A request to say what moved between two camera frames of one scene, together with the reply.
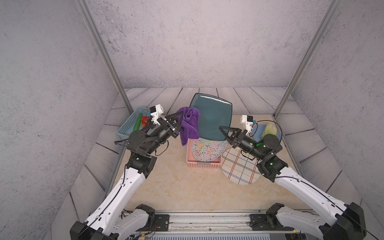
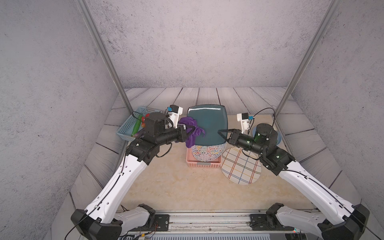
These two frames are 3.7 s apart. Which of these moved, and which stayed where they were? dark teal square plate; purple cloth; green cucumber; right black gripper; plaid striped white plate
Moved: purple cloth; dark teal square plate
Stayed: right black gripper; plaid striped white plate; green cucumber
